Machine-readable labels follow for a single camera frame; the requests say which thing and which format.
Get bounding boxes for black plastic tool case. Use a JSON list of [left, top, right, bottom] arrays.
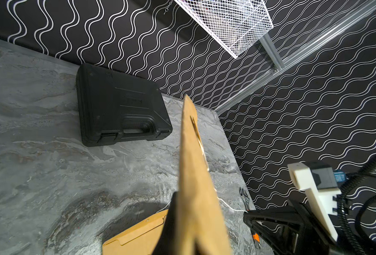
[[76, 63, 173, 147]]

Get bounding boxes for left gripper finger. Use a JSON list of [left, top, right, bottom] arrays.
[[152, 192, 177, 255]]

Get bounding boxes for orange handled adjustable wrench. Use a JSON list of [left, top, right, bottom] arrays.
[[238, 186, 261, 249]]

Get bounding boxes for white wire mesh basket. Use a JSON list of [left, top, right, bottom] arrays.
[[175, 0, 274, 58]]

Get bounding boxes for brown file bag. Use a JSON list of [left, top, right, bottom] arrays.
[[102, 209, 168, 255], [173, 95, 233, 255]]

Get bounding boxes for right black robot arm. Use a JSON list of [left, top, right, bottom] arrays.
[[243, 154, 376, 255]]

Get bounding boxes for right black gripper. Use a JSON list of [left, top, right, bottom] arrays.
[[243, 200, 351, 255]]

